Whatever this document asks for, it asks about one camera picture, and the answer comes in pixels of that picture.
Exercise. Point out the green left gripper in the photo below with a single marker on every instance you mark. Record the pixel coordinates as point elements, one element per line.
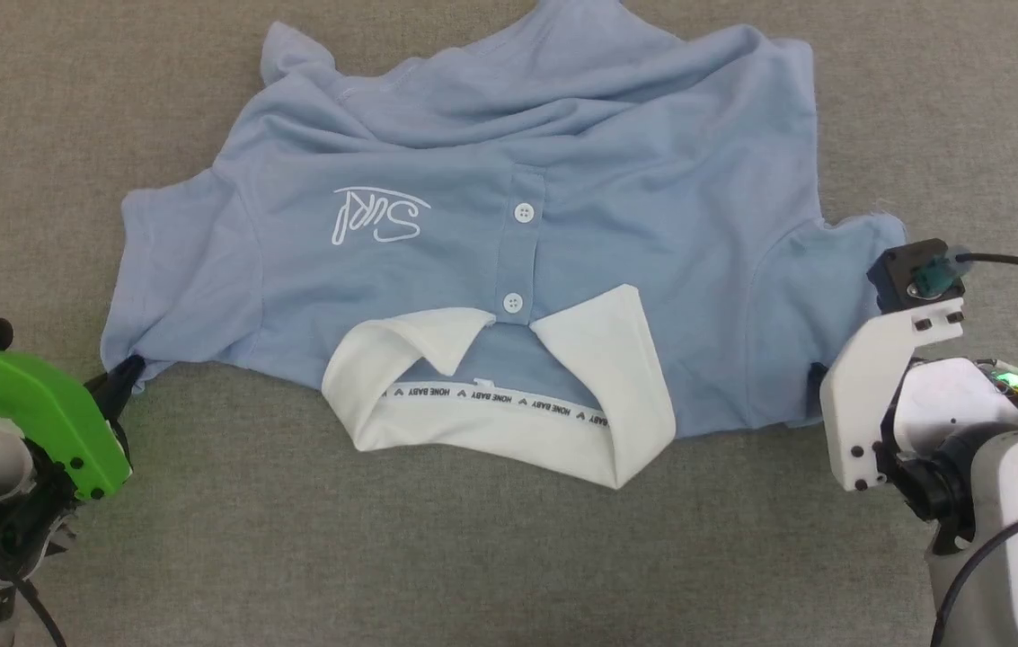
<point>32,395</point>

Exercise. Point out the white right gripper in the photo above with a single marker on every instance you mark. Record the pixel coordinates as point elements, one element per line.
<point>859,404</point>

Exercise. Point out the light blue polo shirt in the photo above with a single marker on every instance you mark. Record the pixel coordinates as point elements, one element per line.
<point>607,162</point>

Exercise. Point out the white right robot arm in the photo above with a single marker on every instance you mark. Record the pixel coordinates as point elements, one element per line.
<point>1012,503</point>

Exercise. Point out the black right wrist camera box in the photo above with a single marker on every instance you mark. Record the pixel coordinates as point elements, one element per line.
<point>908,270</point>

